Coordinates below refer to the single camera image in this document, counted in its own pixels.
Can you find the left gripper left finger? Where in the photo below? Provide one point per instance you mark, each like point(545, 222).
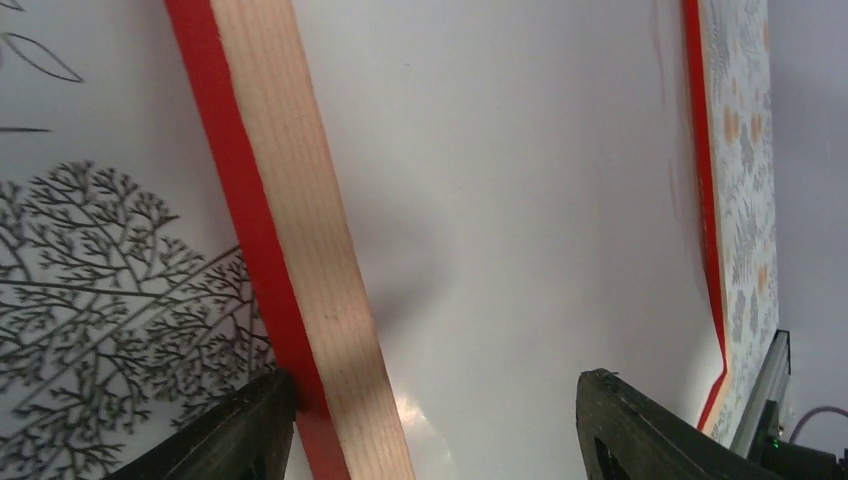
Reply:
point(246, 436)

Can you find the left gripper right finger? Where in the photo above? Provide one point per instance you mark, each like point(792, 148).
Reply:
point(624, 434)

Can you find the red picture frame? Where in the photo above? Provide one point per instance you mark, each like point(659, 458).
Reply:
point(251, 78)

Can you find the landscape photo print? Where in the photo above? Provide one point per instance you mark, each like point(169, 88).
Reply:
point(520, 188)

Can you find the floral patterned table cloth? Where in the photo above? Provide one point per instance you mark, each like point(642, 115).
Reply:
point(127, 306)

